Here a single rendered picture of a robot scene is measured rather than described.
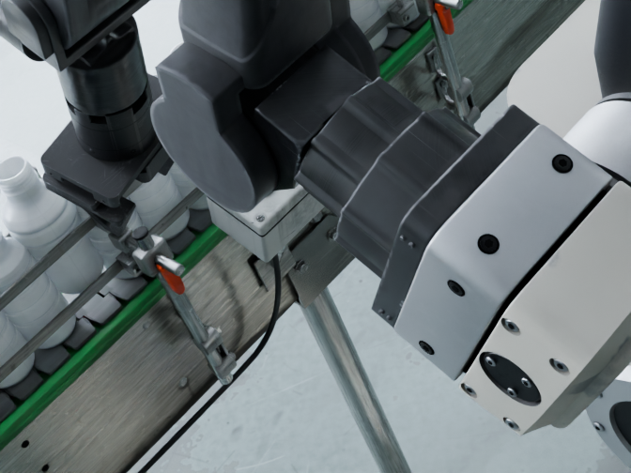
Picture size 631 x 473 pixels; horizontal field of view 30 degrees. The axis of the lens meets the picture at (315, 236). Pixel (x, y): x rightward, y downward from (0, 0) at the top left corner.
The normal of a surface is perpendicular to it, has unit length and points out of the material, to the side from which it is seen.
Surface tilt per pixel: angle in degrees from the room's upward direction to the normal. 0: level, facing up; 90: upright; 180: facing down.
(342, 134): 39
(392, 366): 0
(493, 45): 90
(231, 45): 76
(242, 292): 90
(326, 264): 90
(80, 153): 24
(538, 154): 30
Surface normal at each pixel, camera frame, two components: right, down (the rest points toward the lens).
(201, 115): -0.66, 0.65
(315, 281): 0.69, 0.33
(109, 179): 0.00, -0.49
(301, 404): -0.30, -0.68
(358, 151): -0.27, -0.02
